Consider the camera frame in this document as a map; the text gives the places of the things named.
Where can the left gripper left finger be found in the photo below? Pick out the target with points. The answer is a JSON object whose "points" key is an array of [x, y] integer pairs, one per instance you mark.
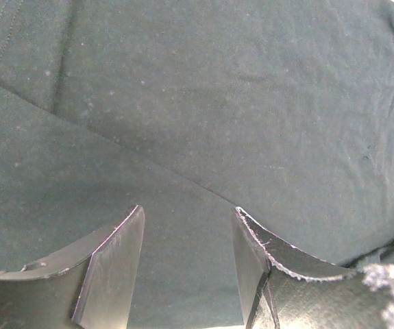
{"points": [[87, 284]]}

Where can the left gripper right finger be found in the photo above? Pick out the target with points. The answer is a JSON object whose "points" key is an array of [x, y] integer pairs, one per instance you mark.
{"points": [[281, 286]]}

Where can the black t shirt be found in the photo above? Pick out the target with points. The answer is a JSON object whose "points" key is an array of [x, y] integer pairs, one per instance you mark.
{"points": [[190, 108]]}

